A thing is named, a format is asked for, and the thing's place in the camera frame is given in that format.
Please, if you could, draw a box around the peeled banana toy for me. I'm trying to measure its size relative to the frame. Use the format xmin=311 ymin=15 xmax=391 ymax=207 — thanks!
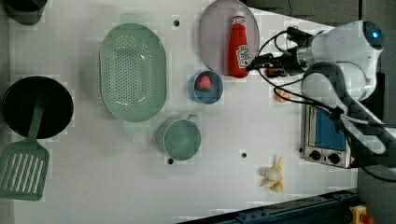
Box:
xmin=261 ymin=157 xmax=285 ymax=193

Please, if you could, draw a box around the red strawberry in bowl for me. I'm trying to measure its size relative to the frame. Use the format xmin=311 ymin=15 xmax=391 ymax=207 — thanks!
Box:
xmin=197 ymin=76 xmax=212 ymax=91

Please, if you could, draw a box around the yellow red emergency button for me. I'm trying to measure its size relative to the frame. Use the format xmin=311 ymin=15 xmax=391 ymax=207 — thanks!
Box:
xmin=349 ymin=205 xmax=375 ymax=224

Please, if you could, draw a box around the silver toy toaster oven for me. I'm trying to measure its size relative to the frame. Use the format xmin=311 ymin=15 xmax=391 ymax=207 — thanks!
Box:
xmin=302 ymin=105 xmax=356 ymax=169

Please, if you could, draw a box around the red plush ketchup bottle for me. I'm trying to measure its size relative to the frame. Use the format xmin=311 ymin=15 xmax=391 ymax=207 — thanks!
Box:
xmin=227 ymin=12 xmax=250 ymax=78

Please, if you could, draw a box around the green slotted spatula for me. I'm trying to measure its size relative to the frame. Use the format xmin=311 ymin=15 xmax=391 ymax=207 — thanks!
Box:
xmin=0 ymin=103 xmax=50 ymax=201

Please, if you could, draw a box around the blue metal rail frame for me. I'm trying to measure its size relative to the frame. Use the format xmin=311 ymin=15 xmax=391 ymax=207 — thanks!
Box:
xmin=178 ymin=190 xmax=361 ymax=224

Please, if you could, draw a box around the grey round plate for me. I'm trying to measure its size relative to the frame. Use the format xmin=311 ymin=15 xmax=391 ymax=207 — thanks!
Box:
xmin=198 ymin=0 xmax=260 ymax=75

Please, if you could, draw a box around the orange slice toy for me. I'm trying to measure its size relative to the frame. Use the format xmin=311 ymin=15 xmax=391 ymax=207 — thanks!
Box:
xmin=274 ymin=90 xmax=290 ymax=103

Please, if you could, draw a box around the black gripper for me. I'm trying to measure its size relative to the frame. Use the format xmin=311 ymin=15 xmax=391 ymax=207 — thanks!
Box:
xmin=246 ymin=49 xmax=304 ymax=77

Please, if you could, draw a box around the small blue bowl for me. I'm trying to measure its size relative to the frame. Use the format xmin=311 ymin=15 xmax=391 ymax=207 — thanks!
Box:
xmin=188 ymin=70 xmax=223 ymax=105

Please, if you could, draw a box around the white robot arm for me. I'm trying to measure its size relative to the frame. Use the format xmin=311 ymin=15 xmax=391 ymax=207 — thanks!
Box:
xmin=247 ymin=21 xmax=395 ymax=164

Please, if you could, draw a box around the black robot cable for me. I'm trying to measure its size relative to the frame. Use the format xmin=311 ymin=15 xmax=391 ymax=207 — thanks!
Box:
xmin=256 ymin=26 xmax=396 ymax=184

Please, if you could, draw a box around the black round pan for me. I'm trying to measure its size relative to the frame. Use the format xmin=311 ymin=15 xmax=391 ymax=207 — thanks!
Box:
xmin=2 ymin=77 xmax=74 ymax=139

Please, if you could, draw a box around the green perforated colander basket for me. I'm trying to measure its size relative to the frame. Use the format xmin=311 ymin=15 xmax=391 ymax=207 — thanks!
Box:
xmin=99 ymin=13 xmax=167 ymax=132

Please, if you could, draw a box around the green mug cup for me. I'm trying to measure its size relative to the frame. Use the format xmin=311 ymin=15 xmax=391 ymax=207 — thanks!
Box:
xmin=156 ymin=114 xmax=202 ymax=161

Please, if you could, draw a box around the dark grey cup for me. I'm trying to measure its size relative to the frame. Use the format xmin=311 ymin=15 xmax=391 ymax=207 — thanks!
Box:
xmin=2 ymin=0 xmax=48 ymax=25

